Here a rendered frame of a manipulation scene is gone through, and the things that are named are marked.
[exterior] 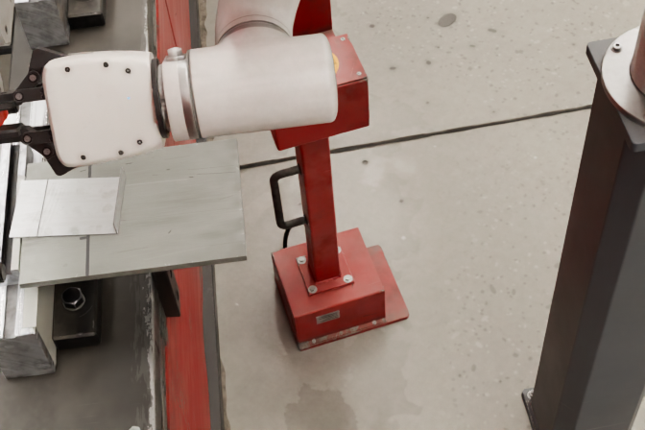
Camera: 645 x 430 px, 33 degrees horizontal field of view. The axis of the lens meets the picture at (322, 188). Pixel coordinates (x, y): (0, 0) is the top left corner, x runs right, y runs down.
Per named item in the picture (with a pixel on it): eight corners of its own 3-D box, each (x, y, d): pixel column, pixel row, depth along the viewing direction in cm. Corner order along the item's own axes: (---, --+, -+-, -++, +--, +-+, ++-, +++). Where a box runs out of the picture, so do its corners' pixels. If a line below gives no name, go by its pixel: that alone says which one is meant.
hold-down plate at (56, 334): (101, 346, 134) (95, 333, 132) (57, 351, 134) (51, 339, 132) (104, 158, 153) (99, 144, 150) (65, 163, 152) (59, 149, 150)
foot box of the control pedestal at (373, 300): (410, 318, 235) (411, 288, 225) (299, 352, 231) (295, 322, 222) (379, 246, 247) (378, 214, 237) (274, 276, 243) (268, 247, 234)
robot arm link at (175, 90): (184, 52, 97) (151, 56, 97) (199, 148, 100) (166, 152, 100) (190, 38, 105) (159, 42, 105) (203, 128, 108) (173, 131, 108)
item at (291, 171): (308, 227, 213) (301, 169, 199) (279, 236, 213) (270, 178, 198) (304, 218, 215) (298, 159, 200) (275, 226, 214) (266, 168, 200)
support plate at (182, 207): (247, 260, 127) (246, 255, 126) (20, 289, 126) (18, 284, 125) (237, 142, 138) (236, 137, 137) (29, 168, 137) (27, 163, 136)
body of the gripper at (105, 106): (160, 49, 98) (35, 64, 97) (178, 158, 100) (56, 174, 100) (167, 36, 105) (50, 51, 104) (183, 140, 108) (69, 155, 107)
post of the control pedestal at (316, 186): (341, 277, 228) (326, 104, 185) (316, 285, 227) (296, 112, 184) (333, 257, 231) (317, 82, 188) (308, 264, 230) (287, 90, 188)
